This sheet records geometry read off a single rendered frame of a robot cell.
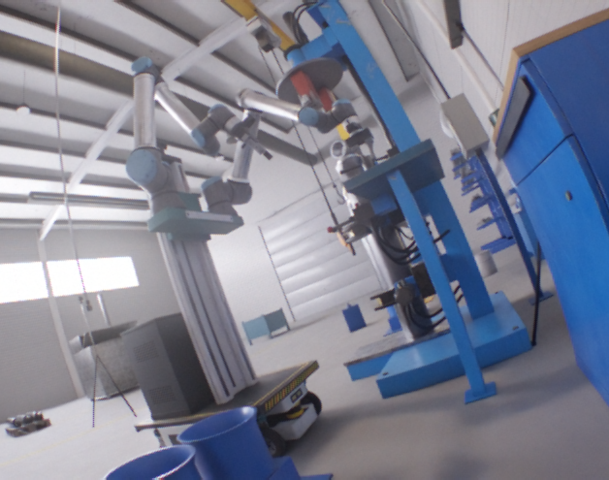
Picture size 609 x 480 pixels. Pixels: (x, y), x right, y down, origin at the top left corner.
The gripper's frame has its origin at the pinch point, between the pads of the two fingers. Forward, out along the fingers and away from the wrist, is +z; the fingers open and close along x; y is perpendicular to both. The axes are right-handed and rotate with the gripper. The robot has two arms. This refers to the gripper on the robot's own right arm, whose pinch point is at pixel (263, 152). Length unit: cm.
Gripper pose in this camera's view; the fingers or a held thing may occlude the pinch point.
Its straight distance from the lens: 158.6
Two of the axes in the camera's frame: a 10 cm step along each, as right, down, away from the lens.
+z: 7.2, 6.8, -1.2
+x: -1.9, 0.3, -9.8
